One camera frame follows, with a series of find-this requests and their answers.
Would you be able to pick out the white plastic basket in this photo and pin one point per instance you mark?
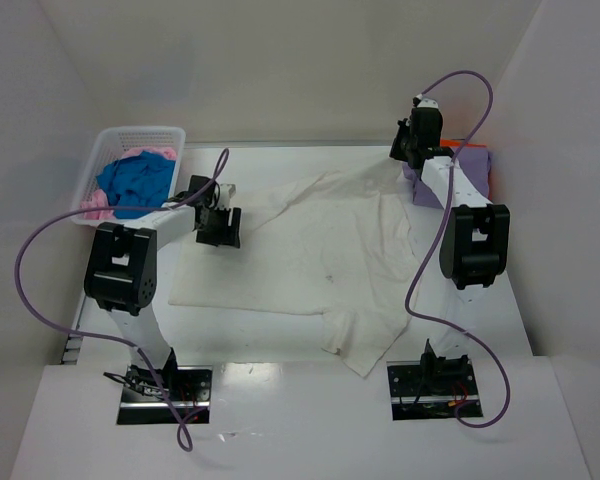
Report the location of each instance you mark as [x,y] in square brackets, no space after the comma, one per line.
[133,166]

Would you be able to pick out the folded orange t shirt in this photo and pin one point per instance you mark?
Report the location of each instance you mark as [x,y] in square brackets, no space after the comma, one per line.
[457,143]

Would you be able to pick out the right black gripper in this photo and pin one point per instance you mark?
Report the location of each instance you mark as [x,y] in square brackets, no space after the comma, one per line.
[402,145]

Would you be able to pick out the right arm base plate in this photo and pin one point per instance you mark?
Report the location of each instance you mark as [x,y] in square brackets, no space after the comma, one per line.
[413,398]

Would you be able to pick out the white t shirt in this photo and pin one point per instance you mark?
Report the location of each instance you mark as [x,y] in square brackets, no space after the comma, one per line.
[334,244]

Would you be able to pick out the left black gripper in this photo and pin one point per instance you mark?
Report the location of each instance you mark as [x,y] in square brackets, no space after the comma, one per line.
[231,227]

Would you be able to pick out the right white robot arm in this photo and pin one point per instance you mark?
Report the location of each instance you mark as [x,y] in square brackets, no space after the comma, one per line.
[472,239]

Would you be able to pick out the folded purple t shirt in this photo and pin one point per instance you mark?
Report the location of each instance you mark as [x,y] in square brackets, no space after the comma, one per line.
[475,161]

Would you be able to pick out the blue t shirt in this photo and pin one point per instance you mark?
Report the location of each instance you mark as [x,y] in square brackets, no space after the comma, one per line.
[135,185]

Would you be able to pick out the pink t shirt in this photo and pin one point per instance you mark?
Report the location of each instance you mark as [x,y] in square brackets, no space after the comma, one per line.
[97,205]

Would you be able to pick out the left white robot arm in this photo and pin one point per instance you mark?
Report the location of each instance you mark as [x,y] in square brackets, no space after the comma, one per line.
[121,274]

